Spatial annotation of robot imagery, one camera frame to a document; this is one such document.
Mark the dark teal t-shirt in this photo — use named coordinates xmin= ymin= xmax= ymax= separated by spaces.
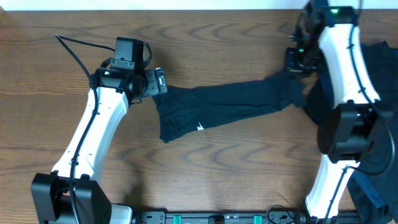
xmin=152 ymin=71 xmax=305 ymax=143

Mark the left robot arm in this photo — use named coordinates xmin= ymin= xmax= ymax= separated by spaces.
xmin=30 ymin=37 xmax=167 ymax=223

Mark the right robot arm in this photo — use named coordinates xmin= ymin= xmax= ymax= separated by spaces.
xmin=285 ymin=0 xmax=393 ymax=223

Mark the black folded garment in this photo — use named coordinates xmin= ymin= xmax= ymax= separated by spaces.
xmin=304 ymin=41 xmax=397 ymax=224

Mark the navy blue folded garment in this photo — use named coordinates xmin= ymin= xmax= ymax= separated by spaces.
xmin=317 ymin=58 xmax=386 ymax=209

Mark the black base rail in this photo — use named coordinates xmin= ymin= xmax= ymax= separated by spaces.
xmin=132 ymin=210 xmax=363 ymax=224

